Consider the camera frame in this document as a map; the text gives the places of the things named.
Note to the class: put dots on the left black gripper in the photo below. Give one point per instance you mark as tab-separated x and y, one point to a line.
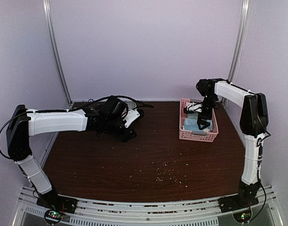
127	135

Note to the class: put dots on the aluminium frame post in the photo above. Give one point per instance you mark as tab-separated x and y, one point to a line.
239	40
55	52

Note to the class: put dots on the blue patterned towel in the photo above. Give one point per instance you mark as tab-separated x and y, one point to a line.
191	125

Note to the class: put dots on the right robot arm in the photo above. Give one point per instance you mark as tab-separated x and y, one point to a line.
253	123

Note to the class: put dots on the right aluminium frame post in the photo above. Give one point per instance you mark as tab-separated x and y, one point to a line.
239	40

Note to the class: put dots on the left aluminium frame post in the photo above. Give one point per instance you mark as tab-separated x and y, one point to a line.
55	52

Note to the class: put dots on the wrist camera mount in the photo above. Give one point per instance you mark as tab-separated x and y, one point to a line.
132	115
193	107

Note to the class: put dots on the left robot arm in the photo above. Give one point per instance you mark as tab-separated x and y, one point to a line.
30	122

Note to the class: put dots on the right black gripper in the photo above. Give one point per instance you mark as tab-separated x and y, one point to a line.
200	120

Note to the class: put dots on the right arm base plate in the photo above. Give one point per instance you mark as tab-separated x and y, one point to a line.
234	202

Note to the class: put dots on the striped ceramic mug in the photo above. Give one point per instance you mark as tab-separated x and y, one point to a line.
131	105

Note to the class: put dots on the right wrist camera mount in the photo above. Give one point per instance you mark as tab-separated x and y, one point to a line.
193	107

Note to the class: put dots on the front aluminium rail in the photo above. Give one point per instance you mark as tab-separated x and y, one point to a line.
201	212

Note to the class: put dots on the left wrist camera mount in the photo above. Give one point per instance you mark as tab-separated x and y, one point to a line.
132	115

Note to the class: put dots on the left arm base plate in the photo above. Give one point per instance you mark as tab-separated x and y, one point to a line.
54	201

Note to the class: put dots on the pink plastic basket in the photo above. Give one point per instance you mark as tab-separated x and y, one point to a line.
195	136

